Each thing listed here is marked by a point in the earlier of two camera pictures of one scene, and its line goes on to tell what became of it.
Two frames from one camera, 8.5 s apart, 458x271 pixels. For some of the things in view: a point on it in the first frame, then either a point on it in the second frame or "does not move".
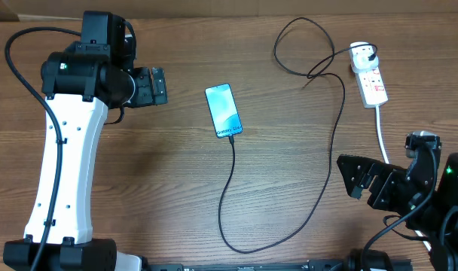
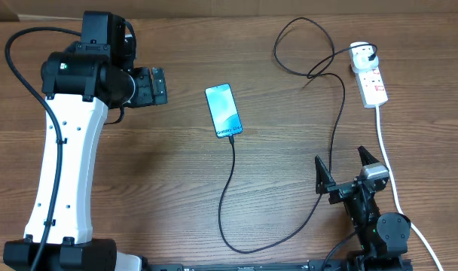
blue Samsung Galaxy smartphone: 224,110 does not move
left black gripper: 147,95 does not move
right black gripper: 365,172 → 340,190
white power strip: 370,85 does not move
